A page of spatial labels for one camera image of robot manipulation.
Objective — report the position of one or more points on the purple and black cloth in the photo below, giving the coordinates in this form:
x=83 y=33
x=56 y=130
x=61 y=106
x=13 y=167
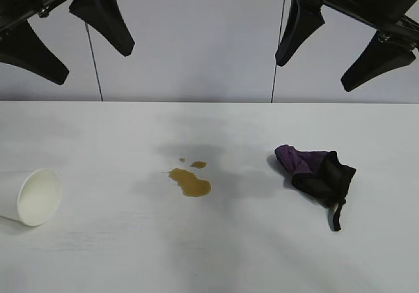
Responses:
x=327 y=182

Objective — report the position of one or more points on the white paper cup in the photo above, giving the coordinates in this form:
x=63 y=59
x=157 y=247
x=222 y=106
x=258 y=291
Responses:
x=39 y=198

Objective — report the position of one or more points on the medium brown coffee puddle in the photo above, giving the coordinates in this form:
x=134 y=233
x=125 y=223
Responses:
x=198 y=165

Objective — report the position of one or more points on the large brown coffee puddle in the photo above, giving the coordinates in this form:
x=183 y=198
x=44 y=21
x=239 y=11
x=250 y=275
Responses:
x=193 y=185

